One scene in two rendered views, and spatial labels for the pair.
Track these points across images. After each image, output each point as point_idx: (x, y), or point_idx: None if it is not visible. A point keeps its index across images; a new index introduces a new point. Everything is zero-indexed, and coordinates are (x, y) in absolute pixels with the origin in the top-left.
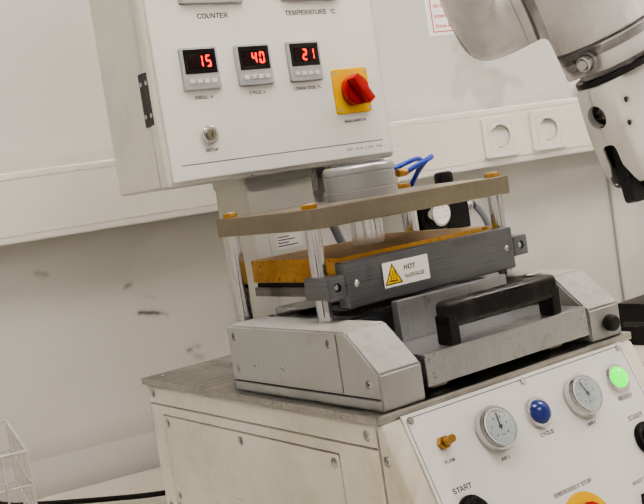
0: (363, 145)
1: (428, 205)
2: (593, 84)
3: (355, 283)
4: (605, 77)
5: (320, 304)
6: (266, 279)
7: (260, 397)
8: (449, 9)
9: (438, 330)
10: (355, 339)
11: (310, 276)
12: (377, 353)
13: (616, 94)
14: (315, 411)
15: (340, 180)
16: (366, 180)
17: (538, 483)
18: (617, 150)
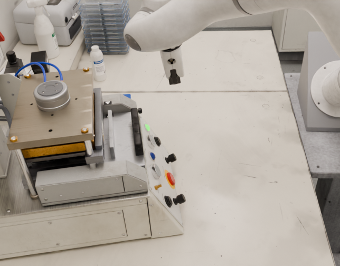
0: None
1: (93, 99)
2: (171, 50)
3: (103, 149)
4: (176, 48)
5: (94, 163)
6: (32, 155)
7: (69, 206)
8: (155, 46)
9: (137, 151)
10: (131, 174)
11: (69, 150)
12: (138, 174)
13: (180, 54)
14: (111, 201)
15: (56, 102)
16: (66, 97)
17: (162, 178)
18: (176, 70)
